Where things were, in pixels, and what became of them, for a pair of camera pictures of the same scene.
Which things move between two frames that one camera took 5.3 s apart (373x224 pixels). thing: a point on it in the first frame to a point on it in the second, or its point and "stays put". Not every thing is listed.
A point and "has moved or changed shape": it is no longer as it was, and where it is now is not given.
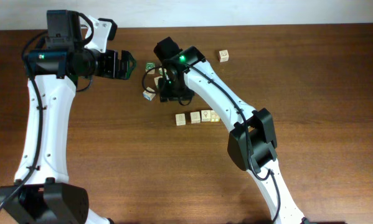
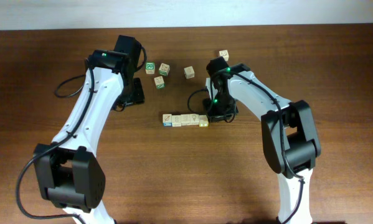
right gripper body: x=168 y=91 to x=220 y=107
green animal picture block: x=160 y=71 stays put
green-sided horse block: x=156 y=80 stays put
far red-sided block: x=223 y=55 stays put
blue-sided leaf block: x=149 y=95 to x=167 y=120
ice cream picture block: x=205 y=115 has moved or changed shape
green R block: x=149 y=66 stays put
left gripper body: x=107 y=65 to x=133 y=95
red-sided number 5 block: x=195 y=117 to x=185 y=119
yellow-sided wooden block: x=214 y=117 has moved or changed shape
